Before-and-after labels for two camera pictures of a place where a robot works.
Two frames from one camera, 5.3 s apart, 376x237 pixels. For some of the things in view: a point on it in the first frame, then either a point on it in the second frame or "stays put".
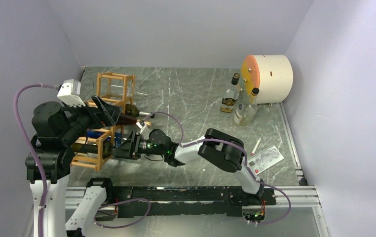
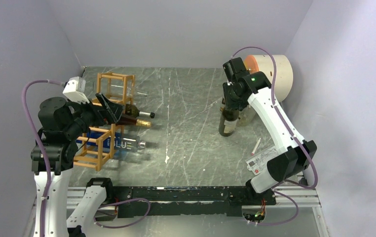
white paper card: (264, 160) stays put
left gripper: (98, 117) stays put
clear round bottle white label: (245, 112) stays put
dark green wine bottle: (108, 148) to (228, 122)
